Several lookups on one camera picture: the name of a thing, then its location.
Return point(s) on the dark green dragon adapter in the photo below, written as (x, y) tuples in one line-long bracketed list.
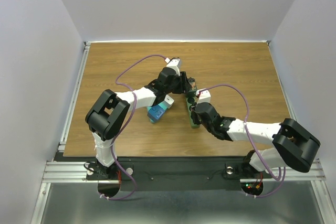
[(194, 86)]

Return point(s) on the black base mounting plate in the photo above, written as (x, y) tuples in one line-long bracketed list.
[(181, 184)]

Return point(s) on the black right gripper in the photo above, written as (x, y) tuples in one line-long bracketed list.
[(195, 119)]

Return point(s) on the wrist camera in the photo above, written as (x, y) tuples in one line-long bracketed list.
[(203, 96), (175, 64)]

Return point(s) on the front aluminium rail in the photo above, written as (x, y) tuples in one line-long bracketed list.
[(150, 169)]

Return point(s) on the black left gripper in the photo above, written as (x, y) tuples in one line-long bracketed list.
[(184, 86)]

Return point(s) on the white USB charger plug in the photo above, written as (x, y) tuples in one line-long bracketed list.
[(168, 101)]

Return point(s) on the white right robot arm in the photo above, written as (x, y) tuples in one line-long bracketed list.
[(291, 144)]

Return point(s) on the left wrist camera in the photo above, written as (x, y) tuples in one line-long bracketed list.
[(175, 64)]

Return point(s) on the teal triangular power strip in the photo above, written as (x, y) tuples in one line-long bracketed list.
[(163, 106)]

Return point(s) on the blue cube socket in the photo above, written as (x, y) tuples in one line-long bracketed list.
[(155, 114)]

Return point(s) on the green power strip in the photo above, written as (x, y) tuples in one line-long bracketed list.
[(190, 102)]

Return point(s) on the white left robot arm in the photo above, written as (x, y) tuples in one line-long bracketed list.
[(106, 118)]

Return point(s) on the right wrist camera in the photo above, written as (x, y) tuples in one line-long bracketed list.
[(203, 96)]

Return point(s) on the aluminium table edge rail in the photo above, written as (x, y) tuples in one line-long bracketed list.
[(67, 124)]

